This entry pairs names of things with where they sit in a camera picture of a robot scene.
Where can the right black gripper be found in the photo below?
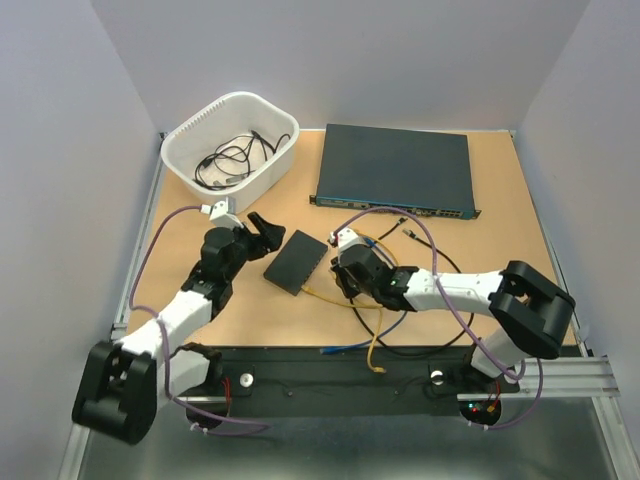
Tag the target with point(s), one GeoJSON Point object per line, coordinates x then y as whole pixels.
{"type": "Point", "coordinates": [340, 277]}

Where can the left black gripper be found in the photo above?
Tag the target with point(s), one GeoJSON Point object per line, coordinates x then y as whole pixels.
{"type": "Point", "coordinates": [269, 237]}

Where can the small black network switch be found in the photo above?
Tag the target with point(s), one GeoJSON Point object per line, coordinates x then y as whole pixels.
{"type": "Point", "coordinates": [295, 262]}

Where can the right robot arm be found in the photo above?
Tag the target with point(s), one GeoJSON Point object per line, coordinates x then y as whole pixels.
{"type": "Point", "coordinates": [511, 315]}

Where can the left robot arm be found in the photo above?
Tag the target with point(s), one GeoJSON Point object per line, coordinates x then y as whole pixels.
{"type": "Point", "coordinates": [200, 299]}

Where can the white plastic bin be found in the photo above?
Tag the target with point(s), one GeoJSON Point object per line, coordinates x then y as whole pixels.
{"type": "Point", "coordinates": [238, 147]}

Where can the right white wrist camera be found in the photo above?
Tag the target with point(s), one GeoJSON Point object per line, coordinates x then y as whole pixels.
{"type": "Point", "coordinates": [344, 239]}

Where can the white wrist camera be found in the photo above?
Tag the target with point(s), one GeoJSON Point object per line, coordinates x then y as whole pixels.
{"type": "Point", "coordinates": [222, 212]}
{"type": "Point", "coordinates": [344, 239]}

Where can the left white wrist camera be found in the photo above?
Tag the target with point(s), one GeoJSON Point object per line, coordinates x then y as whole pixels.
{"type": "Point", "coordinates": [222, 212]}

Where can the large teal network switch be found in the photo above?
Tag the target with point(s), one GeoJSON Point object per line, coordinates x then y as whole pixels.
{"type": "Point", "coordinates": [425, 173]}

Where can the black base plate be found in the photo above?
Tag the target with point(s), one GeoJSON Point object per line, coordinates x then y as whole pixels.
{"type": "Point", "coordinates": [388, 400]}

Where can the aluminium rail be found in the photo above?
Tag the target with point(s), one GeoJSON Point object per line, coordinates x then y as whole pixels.
{"type": "Point", "coordinates": [563, 378]}

